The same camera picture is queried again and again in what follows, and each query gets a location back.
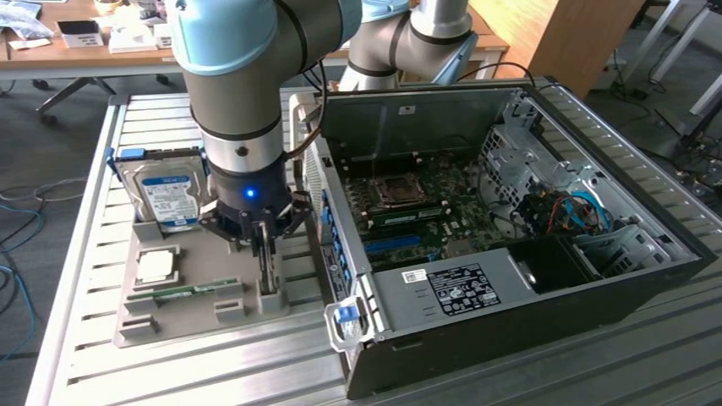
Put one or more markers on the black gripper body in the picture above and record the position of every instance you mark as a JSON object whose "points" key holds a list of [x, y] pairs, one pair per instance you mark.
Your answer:
{"points": [[248, 186]]}

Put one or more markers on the graphics card with metal bracket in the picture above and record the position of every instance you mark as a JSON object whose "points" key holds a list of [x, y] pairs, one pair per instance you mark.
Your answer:
{"points": [[268, 270]]}

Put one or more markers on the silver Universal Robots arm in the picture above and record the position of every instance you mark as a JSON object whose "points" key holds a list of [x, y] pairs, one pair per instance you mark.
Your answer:
{"points": [[236, 105]]}

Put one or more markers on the gray parts rack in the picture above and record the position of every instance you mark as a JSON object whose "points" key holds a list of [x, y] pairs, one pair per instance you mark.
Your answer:
{"points": [[208, 270]]}

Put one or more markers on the hard disk with blue label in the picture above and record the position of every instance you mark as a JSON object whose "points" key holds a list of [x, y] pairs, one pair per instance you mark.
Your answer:
{"points": [[165, 199]]}

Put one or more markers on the silver CPU chip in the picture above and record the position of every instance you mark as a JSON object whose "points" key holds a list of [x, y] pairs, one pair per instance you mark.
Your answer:
{"points": [[155, 266]]}

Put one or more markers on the green RAM stick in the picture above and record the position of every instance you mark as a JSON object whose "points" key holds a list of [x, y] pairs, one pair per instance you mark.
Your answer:
{"points": [[185, 291]]}

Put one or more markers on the blue expansion slot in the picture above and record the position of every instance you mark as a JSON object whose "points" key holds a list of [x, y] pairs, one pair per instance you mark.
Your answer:
{"points": [[391, 244]]}

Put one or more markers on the CPU socket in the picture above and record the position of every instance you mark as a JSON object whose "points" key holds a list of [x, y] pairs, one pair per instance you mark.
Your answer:
{"points": [[398, 190]]}

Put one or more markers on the installed RAM stick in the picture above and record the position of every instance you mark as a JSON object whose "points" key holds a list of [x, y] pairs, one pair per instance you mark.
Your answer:
{"points": [[406, 217]]}

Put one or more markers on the blue case latch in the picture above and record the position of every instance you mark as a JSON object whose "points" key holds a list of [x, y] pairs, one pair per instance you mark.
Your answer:
{"points": [[344, 315]]}

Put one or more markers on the gray power supply unit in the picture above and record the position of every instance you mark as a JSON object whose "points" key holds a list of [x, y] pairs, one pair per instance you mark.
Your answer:
{"points": [[406, 304]]}

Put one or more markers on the green motherboard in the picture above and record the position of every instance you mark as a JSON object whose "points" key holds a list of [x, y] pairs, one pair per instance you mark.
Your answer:
{"points": [[456, 211]]}

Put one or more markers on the small white box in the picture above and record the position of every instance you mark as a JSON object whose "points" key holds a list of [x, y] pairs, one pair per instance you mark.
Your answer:
{"points": [[163, 40]]}

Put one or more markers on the wide white box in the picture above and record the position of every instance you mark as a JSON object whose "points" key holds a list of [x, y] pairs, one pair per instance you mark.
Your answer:
{"points": [[132, 42]]}

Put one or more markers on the silver metal drive cage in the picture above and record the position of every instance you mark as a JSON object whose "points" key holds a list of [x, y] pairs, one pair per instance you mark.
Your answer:
{"points": [[507, 165]]}

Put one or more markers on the white box with black top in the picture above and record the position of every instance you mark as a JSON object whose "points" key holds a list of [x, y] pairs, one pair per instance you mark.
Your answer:
{"points": [[81, 40]]}

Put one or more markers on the black open PC case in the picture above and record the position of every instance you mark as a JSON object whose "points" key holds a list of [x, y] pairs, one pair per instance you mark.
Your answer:
{"points": [[507, 338]]}

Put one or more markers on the beige cup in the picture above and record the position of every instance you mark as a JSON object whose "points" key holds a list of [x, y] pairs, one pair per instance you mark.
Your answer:
{"points": [[105, 5]]}

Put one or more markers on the white paper label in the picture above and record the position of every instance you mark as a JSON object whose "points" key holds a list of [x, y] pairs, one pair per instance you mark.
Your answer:
{"points": [[28, 44]]}

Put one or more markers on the clear plastic bag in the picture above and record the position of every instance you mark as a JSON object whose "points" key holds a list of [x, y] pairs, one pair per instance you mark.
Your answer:
{"points": [[23, 27]]}

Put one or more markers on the silver perforated disk bay bracket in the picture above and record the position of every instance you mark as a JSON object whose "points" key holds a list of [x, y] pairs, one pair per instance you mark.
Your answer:
{"points": [[614, 249]]}

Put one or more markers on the white desk frame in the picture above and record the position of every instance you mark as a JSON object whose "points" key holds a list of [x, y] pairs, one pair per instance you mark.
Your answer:
{"points": [[708, 95]]}

